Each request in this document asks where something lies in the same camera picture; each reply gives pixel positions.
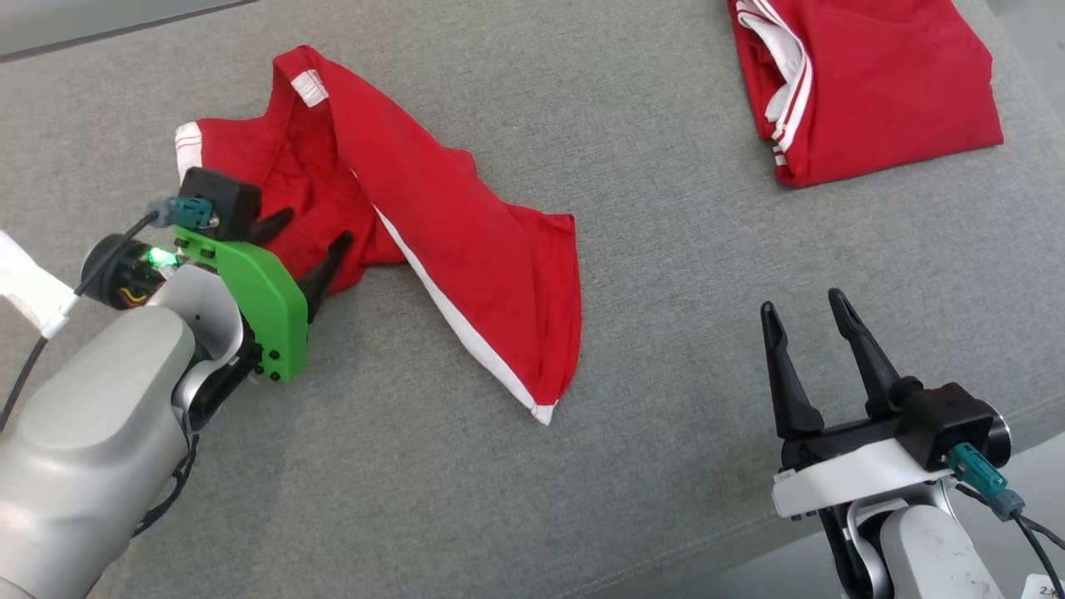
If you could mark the red shorts white stripe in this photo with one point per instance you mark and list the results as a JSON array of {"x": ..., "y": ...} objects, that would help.
[{"x": 449, "y": 241}]

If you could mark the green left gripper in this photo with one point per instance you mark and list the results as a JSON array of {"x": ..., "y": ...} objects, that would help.
[{"x": 270, "y": 316}]

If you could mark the grey fabric sofa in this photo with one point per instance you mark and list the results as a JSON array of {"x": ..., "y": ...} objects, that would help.
[{"x": 666, "y": 333}]

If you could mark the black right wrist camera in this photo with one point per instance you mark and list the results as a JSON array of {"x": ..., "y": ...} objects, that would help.
[{"x": 948, "y": 420}]

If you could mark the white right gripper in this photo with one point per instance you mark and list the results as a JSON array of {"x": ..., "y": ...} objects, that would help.
[{"x": 849, "y": 482}]

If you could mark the red white lettered jersey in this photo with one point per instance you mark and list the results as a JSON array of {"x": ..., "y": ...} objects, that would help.
[{"x": 882, "y": 83}]

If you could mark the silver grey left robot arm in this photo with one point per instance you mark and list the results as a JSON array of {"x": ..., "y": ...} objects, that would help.
[{"x": 91, "y": 449}]

